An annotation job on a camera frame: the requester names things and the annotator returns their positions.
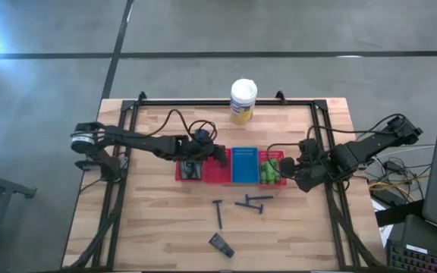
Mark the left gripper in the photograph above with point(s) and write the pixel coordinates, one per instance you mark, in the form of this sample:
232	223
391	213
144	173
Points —
190	151

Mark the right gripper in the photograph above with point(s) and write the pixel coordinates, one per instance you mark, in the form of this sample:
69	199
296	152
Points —
317	172

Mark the green toiletry tube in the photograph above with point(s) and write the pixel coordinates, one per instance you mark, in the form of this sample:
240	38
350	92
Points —
270	172
264	173
276	170

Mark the dark grey tube white label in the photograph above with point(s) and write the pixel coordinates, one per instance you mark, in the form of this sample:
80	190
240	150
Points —
196	170

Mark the dark grey toiletry tube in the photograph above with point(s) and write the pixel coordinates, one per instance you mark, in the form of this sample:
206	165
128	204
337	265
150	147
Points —
221	245
185	170

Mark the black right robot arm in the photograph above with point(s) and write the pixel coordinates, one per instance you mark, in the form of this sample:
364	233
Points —
370	146

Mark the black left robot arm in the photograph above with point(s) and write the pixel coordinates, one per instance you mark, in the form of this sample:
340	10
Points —
139	141

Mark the blue plastic basket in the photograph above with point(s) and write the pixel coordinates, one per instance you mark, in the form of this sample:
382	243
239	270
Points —
245	167

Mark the white yellow wipes canister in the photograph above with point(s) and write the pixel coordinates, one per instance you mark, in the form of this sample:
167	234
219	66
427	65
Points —
243	102

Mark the black screw long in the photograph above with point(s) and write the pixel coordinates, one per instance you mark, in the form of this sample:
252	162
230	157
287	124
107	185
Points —
218	216

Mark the black power adapter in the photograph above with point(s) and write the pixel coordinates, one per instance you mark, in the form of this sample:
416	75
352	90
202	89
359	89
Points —
393	165

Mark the black backlit keyboard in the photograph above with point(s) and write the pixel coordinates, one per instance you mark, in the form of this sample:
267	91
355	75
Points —
423	261

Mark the black stand leg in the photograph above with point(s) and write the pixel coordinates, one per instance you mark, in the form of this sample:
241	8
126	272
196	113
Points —
6	184

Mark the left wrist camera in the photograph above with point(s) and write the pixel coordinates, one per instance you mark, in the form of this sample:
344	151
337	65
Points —
202	136

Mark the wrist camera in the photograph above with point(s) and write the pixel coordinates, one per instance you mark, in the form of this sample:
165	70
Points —
309	148
202	136

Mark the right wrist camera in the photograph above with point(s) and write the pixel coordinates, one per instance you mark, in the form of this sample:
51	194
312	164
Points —
309	148

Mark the black aluminium table frame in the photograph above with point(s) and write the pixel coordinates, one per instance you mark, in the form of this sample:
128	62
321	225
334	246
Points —
222	102

